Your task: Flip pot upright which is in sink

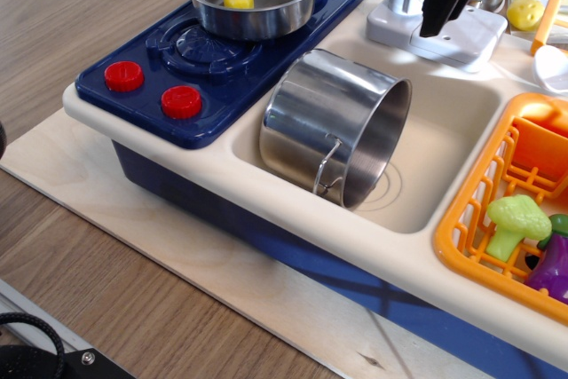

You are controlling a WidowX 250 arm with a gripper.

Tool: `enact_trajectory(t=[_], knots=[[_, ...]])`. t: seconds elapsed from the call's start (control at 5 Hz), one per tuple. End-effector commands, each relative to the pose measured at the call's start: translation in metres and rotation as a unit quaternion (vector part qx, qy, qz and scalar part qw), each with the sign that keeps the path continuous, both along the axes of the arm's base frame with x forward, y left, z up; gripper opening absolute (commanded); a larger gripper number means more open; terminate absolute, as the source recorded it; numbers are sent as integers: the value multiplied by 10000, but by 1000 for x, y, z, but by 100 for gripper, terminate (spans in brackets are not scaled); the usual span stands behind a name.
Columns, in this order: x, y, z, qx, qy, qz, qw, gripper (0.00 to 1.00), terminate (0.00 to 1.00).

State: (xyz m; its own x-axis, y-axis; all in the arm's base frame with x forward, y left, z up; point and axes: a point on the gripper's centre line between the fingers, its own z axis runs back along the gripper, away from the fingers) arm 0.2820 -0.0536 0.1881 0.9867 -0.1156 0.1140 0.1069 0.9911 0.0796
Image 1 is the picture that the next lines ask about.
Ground steel pot sideways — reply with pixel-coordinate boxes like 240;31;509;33
259;49;412;209

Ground beige toy sink unit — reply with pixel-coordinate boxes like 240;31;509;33
62;0;568;379

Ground white toy faucet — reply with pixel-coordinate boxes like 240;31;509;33
366;0;506;72

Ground yellow toy potato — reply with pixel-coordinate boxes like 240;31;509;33
507;0;545;31

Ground white plastic spoon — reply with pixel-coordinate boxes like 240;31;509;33
532;45;567;97

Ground orange dish rack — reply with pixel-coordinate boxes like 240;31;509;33
434;93;567;324

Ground blue toy stove top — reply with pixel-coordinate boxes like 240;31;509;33
75;0;363;149

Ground red stove knob right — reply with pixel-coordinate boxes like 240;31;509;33
161;85;202;120

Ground red stove knob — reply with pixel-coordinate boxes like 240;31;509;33
161;85;202;120
104;60;145;92

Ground green toy broccoli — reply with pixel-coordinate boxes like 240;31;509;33
485;194;552;262

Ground red stove knob left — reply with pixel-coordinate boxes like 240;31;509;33
104;60;145;92

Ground purple toy eggplant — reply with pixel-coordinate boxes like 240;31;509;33
525;214;567;304

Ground plywood base board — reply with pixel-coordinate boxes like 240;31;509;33
0;107;493;379

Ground orange plastic utensil handle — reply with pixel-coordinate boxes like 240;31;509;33
531;0;567;55

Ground black cable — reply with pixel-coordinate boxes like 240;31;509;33
0;312;67;379

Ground black metal bracket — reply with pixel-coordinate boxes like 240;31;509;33
1;345;133;378

